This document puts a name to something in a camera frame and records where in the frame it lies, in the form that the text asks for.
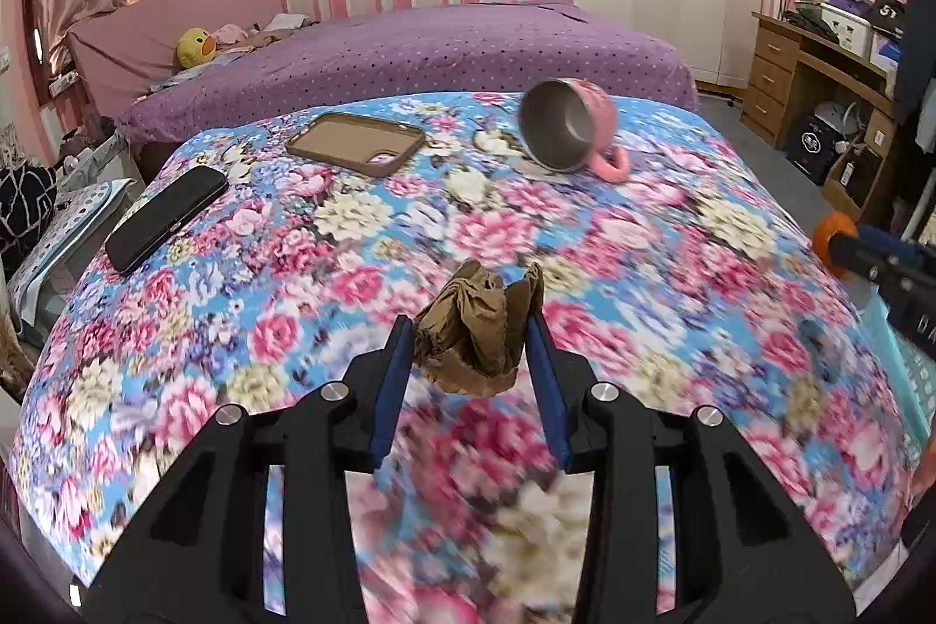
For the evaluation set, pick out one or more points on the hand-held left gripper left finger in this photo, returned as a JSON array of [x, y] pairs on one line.
[[391, 401]]

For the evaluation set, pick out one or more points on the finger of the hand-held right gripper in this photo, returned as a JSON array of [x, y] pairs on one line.
[[896, 245], [863, 262]]

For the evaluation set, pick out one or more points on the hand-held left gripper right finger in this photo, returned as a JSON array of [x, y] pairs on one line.
[[554, 401]]

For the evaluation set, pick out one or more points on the tangerine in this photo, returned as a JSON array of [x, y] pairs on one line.
[[830, 229]]

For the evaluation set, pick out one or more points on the teal plastic basket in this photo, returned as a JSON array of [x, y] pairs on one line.
[[903, 383]]

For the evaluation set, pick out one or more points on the brown cloth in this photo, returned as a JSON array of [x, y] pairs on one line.
[[475, 324]]

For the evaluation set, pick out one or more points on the person's right forearm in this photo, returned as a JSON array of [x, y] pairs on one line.
[[926, 474]]

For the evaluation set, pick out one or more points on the cardboard box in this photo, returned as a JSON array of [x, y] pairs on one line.
[[854, 182]]

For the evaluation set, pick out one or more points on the black box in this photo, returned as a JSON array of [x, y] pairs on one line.
[[812, 147]]

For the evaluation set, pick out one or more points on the floral printed blanket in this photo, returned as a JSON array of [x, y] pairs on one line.
[[292, 317]]

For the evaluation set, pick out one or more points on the white appliance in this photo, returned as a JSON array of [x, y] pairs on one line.
[[835, 121]]

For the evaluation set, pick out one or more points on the wooden desk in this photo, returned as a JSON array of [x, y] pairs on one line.
[[771, 76]]

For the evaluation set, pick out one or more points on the white storage box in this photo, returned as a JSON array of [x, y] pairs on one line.
[[847, 32]]

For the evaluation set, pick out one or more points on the black bag with white print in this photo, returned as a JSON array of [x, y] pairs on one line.
[[888, 16]]

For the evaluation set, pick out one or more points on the dark green bag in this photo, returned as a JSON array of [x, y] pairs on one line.
[[813, 19]]

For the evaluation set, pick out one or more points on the brown phone case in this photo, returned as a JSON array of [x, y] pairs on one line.
[[351, 141]]

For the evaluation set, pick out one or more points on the pink metal-lined mug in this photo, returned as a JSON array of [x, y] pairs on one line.
[[563, 119]]

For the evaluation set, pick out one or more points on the purple dotted bed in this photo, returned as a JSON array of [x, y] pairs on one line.
[[439, 54]]

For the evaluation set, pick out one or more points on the white dotted cloth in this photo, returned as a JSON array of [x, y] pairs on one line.
[[66, 236]]

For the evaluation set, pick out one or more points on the pink cloth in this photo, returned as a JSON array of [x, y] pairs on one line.
[[230, 33]]

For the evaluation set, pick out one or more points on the yellow duck plush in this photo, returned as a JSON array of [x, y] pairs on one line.
[[194, 48]]

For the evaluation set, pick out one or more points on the black patterned cushion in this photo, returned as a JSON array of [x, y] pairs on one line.
[[25, 207]]

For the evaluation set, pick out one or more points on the pink covered headboard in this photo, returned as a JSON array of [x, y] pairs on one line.
[[139, 32]]

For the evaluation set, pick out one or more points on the power strip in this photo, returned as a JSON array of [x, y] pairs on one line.
[[64, 83]]

